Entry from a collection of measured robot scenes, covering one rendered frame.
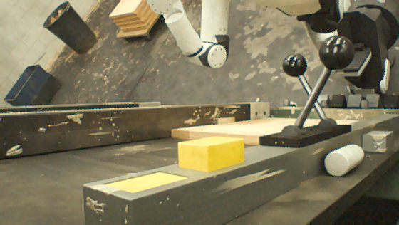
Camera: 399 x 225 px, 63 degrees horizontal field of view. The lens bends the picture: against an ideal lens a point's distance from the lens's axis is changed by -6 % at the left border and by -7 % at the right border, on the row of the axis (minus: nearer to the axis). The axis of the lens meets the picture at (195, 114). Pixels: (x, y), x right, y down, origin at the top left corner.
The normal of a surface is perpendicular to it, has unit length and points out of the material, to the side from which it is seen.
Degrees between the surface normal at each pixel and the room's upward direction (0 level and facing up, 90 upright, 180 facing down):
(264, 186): 90
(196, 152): 37
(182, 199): 90
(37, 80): 90
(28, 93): 90
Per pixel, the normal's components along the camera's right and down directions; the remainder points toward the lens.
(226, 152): 0.76, 0.02
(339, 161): -0.65, 0.05
